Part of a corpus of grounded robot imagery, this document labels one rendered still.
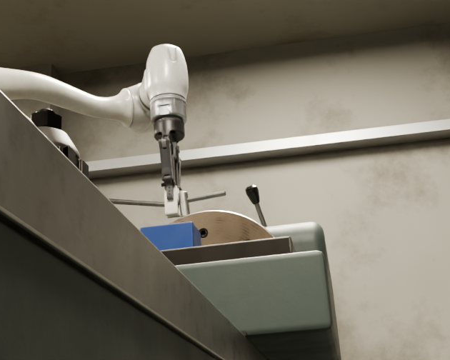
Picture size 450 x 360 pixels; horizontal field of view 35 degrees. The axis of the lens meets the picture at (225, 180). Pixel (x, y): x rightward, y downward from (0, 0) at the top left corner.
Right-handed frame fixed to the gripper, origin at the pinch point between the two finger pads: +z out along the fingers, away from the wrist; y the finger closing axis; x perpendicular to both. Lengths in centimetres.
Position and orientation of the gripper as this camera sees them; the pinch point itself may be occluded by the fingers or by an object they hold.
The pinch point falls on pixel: (172, 201)
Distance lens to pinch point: 165.5
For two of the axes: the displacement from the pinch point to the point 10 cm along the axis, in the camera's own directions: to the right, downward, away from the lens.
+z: 0.7, 9.3, -3.6
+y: -1.8, -3.5, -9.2
